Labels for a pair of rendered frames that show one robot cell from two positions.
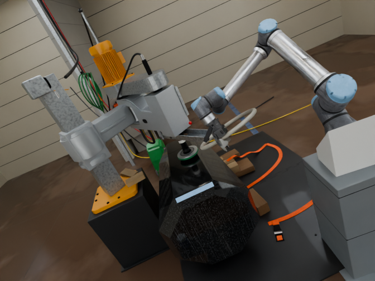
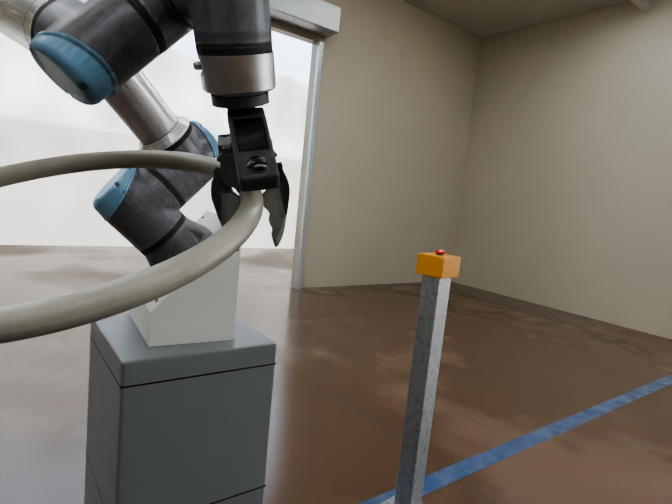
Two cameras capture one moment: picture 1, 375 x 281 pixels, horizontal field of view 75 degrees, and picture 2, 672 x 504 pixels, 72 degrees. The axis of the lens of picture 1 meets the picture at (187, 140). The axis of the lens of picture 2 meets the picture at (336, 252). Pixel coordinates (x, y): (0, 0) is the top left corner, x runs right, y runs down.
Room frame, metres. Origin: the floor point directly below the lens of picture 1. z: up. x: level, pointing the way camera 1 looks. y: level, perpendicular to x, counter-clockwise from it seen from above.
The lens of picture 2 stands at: (1.76, 0.35, 1.27)
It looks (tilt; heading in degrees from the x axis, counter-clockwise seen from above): 7 degrees down; 228
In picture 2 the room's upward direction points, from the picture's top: 6 degrees clockwise
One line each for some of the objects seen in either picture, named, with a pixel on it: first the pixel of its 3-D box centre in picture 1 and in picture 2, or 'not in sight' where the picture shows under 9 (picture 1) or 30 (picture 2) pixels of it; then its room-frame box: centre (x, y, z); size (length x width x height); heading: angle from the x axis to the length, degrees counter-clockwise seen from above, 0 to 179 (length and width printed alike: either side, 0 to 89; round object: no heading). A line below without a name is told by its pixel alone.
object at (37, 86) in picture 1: (37, 87); not in sight; (2.20, 0.93, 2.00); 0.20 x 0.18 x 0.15; 92
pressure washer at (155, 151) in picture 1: (156, 150); not in sight; (3.67, 0.52, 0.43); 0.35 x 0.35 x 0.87; 77
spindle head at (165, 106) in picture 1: (163, 112); not in sight; (2.25, 0.09, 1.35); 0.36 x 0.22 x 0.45; 32
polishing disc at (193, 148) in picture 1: (187, 151); not in sight; (2.18, 0.05, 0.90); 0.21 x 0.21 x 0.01
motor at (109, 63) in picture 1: (110, 62); not in sight; (2.75, 0.39, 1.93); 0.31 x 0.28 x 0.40; 122
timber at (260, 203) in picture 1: (256, 201); not in sight; (2.05, -0.40, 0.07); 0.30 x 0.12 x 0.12; 6
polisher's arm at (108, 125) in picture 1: (100, 130); not in sight; (2.47, 0.76, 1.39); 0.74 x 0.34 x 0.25; 127
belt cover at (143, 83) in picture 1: (135, 86); not in sight; (2.48, 0.23, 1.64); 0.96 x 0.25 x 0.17; 32
